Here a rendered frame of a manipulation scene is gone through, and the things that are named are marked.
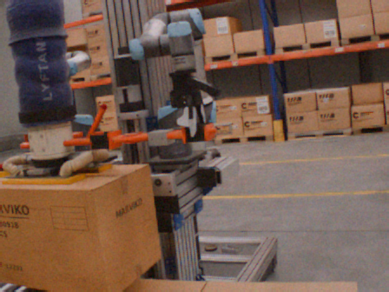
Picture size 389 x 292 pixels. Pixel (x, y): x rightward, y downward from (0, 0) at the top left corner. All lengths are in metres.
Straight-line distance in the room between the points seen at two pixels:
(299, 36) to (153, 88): 6.48
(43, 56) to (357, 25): 7.23
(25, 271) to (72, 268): 0.24
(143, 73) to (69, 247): 1.03
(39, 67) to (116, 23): 0.79
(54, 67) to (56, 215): 0.53
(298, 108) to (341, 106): 0.81
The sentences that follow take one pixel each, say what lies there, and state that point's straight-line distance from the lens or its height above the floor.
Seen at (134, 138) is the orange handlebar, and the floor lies 1.20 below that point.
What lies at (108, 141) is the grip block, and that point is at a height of 1.20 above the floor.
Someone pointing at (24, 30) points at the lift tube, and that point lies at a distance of 1.70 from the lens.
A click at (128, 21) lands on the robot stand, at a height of 1.70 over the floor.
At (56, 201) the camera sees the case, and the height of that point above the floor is 1.03.
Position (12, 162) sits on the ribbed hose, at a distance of 1.84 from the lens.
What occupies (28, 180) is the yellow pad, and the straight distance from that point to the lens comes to 1.71.
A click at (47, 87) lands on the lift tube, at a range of 1.68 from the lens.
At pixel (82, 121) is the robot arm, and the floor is 1.24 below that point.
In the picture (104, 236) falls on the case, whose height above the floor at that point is 0.91.
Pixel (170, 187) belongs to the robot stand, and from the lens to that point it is 1.92.
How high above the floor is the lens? 1.38
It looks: 3 degrees down
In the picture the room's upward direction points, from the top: 8 degrees counter-clockwise
